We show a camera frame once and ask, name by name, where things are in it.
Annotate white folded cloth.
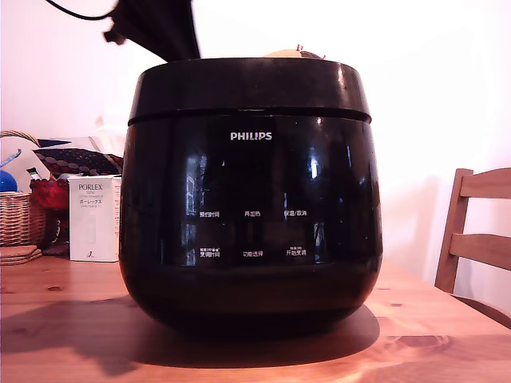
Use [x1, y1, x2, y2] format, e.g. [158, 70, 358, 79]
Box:
[88, 115, 129, 157]

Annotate blue ribbon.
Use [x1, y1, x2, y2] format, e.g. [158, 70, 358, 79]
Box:
[0, 148, 22, 168]

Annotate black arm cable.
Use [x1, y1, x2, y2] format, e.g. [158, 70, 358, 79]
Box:
[43, 0, 117, 21]

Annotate tan globe with dark pattern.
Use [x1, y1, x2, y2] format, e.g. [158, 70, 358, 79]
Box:
[261, 45, 329, 61]

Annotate woven wicker basket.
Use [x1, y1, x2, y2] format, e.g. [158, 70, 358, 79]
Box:
[0, 129, 48, 248]

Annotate red glass bowl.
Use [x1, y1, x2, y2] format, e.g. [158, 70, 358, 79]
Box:
[28, 178, 70, 211]

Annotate white Porlex box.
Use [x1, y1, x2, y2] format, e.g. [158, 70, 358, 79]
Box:
[67, 174, 123, 263]

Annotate wooden slat-back chair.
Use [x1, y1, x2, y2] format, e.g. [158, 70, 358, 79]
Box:
[434, 167, 511, 332]

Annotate dark dotted patterned cloth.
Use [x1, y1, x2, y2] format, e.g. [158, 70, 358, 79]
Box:
[31, 137, 125, 179]

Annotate black Philips rice cooker body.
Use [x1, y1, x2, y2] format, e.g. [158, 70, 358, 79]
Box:
[119, 110, 384, 333]

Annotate blue ball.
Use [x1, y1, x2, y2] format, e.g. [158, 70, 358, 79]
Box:
[0, 169, 18, 193]

